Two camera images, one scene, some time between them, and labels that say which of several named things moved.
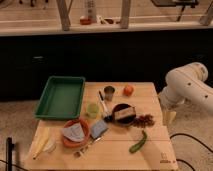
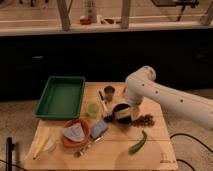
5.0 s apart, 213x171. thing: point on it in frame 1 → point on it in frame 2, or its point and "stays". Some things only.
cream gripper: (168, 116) → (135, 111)
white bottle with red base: (90, 17) stays
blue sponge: (98, 128) stays
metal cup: (108, 91) stays
